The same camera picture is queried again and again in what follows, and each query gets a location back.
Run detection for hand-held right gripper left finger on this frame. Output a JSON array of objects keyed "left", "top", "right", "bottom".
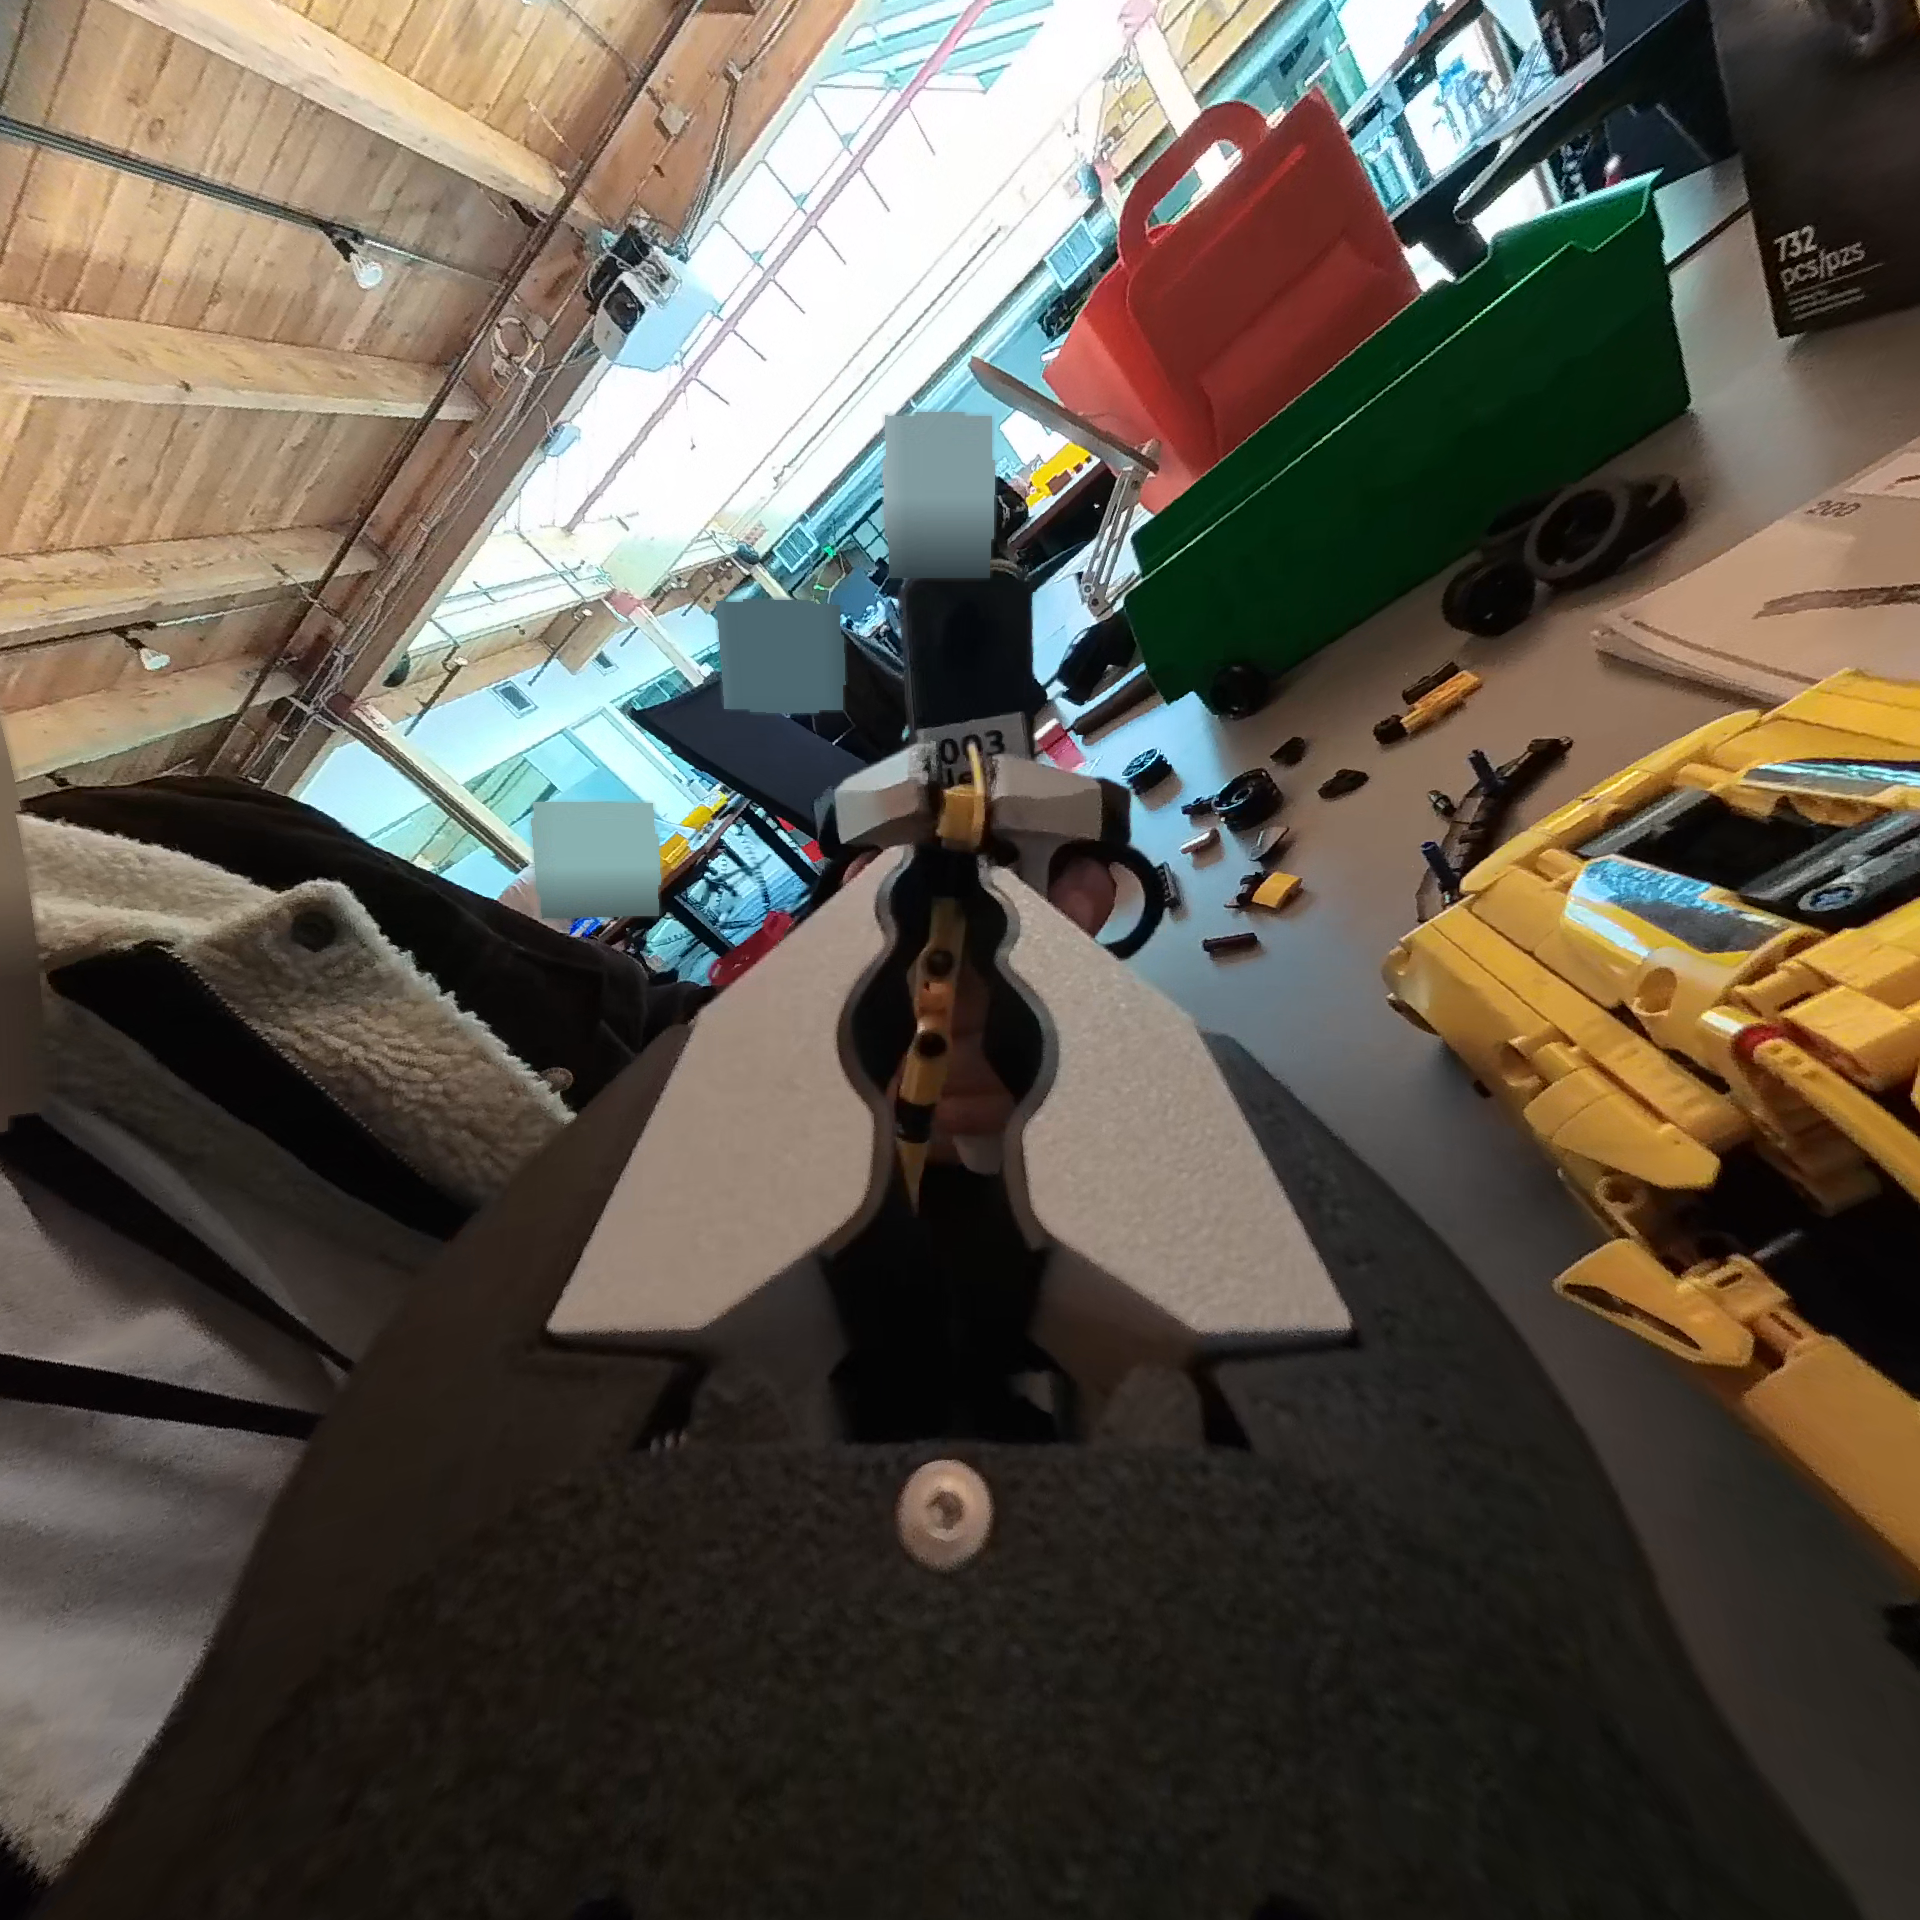
[{"left": 547, "top": 861, "right": 920, "bottom": 1450}]

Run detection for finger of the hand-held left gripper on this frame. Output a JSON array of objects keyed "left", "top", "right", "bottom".
[
  {"left": 983, "top": 754, "right": 1108, "bottom": 875},
  {"left": 830, "top": 754, "right": 950, "bottom": 854}
]

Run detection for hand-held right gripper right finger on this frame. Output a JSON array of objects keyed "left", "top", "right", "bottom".
[{"left": 983, "top": 867, "right": 1355, "bottom": 1450}]

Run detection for yellow and black brick strip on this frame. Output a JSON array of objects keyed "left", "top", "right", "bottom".
[{"left": 896, "top": 748, "right": 1003, "bottom": 1213}]

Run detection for yellow toy brick car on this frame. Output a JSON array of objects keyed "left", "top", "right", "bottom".
[{"left": 1376, "top": 667, "right": 1920, "bottom": 1583}]

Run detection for person's left hand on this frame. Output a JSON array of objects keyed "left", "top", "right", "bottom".
[{"left": 902, "top": 854, "right": 1124, "bottom": 1154}]

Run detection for black fabric chair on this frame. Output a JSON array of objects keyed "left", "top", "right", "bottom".
[{"left": 627, "top": 630, "right": 910, "bottom": 909}]

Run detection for scattered small brick parts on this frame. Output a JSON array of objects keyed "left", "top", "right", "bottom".
[{"left": 1122, "top": 660, "right": 1580, "bottom": 965}]

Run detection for green plastic bin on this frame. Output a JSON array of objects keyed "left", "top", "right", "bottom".
[{"left": 1122, "top": 170, "right": 1696, "bottom": 723}]

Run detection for red lego storage box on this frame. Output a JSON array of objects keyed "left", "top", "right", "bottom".
[{"left": 1039, "top": 87, "right": 1422, "bottom": 515}]

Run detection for ceiling mounted device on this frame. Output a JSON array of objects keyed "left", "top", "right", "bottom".
[{"left": 583, "top": 222, "right": 720, "bottom": 378}]

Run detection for large open instruction booklet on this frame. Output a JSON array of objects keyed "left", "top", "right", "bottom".
[{"left": 1590, "top": 434, "right": 1920, "bottom": 710}]

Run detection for toy car set box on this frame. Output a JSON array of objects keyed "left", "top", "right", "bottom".
[{"left": 1707, "top": 0, "right": 1920, "bottom": 342}]

